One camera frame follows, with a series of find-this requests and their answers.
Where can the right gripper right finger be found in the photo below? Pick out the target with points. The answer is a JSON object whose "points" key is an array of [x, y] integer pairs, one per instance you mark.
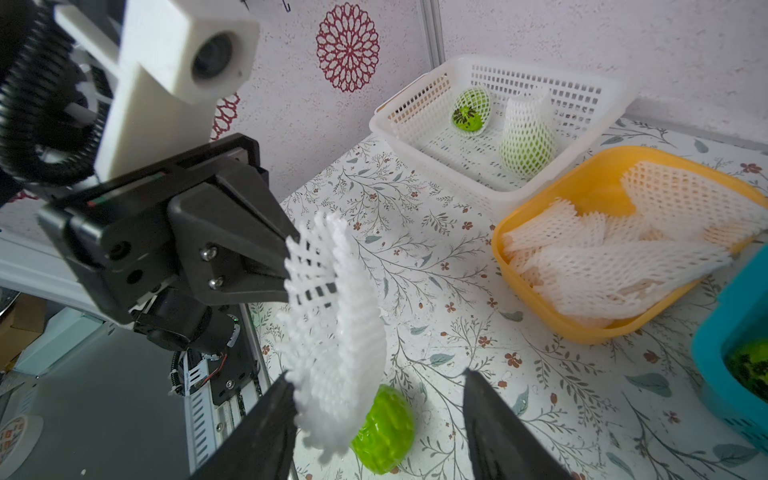
{"points": [[499, 444]]}

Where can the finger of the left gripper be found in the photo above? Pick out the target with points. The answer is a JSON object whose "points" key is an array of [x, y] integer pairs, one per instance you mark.
{"points": [[230, 235]]}

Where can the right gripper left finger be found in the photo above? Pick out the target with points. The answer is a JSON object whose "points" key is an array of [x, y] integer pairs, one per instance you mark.
{"points": [[262, 445]]}

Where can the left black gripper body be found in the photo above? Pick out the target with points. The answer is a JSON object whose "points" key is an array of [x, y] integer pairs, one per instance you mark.
{"points": [[117, 240]]}

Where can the green custard apple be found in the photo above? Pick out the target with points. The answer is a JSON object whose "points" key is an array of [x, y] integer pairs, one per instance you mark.
{"points": [[471, 111], [388, 433], [748, 365], [527, 151]]}

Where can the white foam net sleeve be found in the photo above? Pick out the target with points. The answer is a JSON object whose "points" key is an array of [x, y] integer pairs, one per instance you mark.
{"points": [[531, 107], [472, 110], [336, 342]]}

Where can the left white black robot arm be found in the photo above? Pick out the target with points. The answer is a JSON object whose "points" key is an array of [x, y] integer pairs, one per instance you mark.
{"points": [[107, 109]]}

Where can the pile of white foam nets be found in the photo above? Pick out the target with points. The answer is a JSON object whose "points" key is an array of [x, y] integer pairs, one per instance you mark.
{"points": [[597, 268]]}

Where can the floral table mat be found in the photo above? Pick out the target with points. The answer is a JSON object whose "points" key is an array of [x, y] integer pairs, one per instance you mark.
{"points": [[626, 409]]}

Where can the teal plastic basket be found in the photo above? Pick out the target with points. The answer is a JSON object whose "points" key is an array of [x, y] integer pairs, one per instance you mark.
{"points": [[739, 318]]}

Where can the white plastic basket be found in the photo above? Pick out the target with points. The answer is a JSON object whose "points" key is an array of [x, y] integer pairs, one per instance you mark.
{"points": [[417, 125]]}

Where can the yellow plastic tray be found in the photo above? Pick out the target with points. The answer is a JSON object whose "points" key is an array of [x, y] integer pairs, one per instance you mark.
{"points": [[594, 186]]}

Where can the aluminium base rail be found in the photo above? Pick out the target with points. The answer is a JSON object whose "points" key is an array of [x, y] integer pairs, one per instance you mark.
{"points": [[218, 394]]}

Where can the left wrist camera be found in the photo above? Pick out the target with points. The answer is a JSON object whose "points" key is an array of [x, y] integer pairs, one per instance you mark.
{"points": [[174, 61]]}

